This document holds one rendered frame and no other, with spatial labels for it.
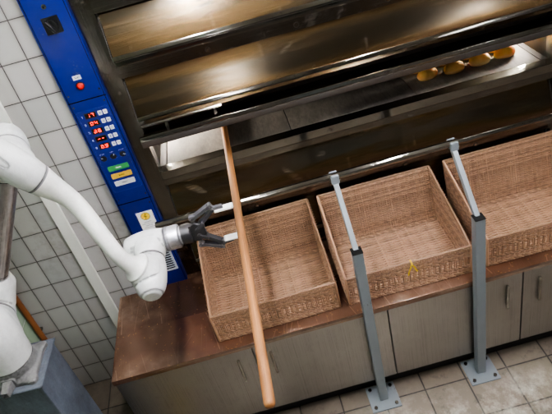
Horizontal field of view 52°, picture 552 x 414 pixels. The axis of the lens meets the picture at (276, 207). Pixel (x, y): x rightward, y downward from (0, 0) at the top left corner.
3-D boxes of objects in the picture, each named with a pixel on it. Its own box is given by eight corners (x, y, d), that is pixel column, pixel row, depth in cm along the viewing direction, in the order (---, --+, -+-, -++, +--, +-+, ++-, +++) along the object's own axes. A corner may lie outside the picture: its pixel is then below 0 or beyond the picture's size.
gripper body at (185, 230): (177, 220, 206) (201, 213, 206) (184, 237, 211) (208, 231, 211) (177, 232, 200) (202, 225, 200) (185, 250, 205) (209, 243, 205)
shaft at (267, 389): (277, 409, 141) (274, 402, 139) (265, 411, 141) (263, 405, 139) (225, 112, 280) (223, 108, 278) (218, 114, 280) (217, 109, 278)
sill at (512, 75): (163, 173, 254) (160, 166, 252) (546, 66, 254) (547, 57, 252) (163, 180, 249) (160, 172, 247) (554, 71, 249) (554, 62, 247)
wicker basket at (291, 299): (209, 270, 281) (192, 228, 264) (318, 239, 281) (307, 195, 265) (218, 344, 241) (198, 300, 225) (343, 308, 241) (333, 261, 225)
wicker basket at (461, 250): (324, 238, 281) (314, 194, 265) (433, 209, 280) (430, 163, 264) (348, 307, 241) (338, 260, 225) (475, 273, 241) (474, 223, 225)
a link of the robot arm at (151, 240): (169, 237, 213) (172, 264, 204) (130, 248, 213) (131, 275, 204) (160, 219, 205) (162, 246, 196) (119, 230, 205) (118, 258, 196)
